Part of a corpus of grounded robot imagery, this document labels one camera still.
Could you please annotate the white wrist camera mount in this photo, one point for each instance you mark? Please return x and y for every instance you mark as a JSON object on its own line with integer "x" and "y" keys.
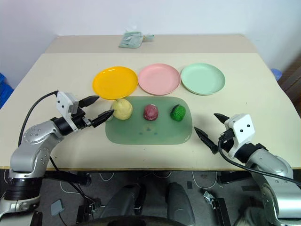
{"x": 242, "y": 127}
{"x": 64, "y": 101}

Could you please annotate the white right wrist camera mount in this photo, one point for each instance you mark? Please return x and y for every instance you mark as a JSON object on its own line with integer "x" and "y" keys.
{"x": 242, "y": 127}

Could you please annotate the black table frame bar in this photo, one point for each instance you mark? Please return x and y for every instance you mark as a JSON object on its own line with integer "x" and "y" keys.
{"x": 70, "y": 177}
{"x": 235, "y": 177}

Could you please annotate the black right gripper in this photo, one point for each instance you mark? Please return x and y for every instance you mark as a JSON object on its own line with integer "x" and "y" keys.
{"x": 225, "y": 137}

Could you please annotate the pink plate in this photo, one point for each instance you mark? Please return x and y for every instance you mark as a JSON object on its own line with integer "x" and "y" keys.
{"x": 158, "y": 78}

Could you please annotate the yellow pear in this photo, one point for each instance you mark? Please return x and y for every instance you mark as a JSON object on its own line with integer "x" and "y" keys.
{"x": 123, "y": 110}

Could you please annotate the clear plastic bag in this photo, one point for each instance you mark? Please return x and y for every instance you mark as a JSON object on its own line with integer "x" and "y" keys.
{"x": 130, "y": 41}

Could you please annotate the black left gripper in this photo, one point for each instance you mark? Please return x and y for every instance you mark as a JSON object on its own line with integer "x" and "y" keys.
{"x": 79, "y": 119}

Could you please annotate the metal table caster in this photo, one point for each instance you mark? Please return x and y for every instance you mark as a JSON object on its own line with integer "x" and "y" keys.
{"x": 209, "y": 199}

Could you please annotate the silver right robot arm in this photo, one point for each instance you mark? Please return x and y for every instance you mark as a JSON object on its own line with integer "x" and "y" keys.
{"x": 270, "y": 158}

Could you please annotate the green toy vegetable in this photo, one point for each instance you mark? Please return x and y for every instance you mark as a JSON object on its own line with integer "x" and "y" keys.
{"x": 177, "y": 113}

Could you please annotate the dark red fruit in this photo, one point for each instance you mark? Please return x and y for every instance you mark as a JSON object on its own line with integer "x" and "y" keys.
{"x": 150, "y": 113}

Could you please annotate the translucent green mat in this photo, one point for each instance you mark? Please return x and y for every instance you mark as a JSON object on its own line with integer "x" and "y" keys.
{"x": 150, "y": 135}

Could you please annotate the light green plate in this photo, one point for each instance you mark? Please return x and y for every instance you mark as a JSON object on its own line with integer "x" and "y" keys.
{"x": 202, "y": 78}

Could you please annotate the blue plastic stool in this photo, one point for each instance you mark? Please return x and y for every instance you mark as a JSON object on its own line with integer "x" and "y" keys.
{"x": 277, "y": 74}

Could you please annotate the gray square floor pad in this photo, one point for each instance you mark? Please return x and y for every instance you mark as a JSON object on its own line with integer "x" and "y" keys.
{"x": 57, "y": 207}

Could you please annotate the blue plastic crate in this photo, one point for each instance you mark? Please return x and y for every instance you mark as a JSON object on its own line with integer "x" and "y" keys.
{"x": 4, "y": 89}

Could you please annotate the gray rounded robot shape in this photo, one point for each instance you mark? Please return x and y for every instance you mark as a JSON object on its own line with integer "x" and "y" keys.
{"x": 122, "y": 200}
{"x": 179, "y": 202}

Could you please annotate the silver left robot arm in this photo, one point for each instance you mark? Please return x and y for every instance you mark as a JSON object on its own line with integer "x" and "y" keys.
{"x": 30, "y": 139}

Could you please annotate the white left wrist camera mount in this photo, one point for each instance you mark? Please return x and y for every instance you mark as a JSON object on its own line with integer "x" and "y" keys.
{"x": 64, "y": 101}

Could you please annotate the yellow plate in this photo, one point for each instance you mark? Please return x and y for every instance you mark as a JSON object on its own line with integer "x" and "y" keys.
{"x": 115, "y": 81}

